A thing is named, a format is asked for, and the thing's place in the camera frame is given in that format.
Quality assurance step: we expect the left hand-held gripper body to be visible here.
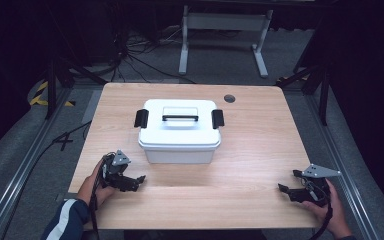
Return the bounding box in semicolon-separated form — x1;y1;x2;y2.
99;149;140;193

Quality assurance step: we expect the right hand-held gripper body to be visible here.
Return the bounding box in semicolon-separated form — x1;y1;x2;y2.
289;163;342;208

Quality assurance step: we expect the white plastic storage box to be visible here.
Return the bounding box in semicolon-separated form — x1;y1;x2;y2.
141;143;218;165

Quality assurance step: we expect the black lid latch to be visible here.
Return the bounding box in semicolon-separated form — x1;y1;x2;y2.
133;108;150;129
211;108;226;130

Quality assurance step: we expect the white box lid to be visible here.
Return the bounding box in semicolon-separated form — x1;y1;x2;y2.
137;98;222;151

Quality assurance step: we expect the black lid handle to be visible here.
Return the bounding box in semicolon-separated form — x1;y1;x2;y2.
161;114;200;122

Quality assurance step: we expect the person's left hand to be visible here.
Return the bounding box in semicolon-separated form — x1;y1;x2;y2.
77;158;118;210

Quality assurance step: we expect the person's right hand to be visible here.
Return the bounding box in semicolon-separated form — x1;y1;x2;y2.
301;178;353;240

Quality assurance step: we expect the black tripod stand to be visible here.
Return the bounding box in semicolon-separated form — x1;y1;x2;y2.
43;6;109;120
274;19;334;127

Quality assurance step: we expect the yellow black floor tape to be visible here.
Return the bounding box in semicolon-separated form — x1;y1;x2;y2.
29;80;77;108

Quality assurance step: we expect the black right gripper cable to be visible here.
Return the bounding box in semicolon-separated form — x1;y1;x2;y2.
308;186;334;240

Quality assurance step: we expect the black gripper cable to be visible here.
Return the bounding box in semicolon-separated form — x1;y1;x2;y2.
308;186;334;240
89;156;112;240

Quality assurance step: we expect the grey metal floor rail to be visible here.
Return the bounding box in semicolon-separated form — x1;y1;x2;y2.
304;94;384;240
0;87;75;240

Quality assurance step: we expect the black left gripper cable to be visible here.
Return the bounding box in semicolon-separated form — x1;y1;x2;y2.
89;156;112;240

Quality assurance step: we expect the black floor cable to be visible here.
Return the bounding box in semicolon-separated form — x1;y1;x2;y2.
0;120;93;240

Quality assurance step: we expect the bundle of black floor cables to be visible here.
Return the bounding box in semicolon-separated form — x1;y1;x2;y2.
109;19;198;84

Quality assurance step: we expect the white metal desk frame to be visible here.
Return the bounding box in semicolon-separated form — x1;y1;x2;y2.
178;4;274;79

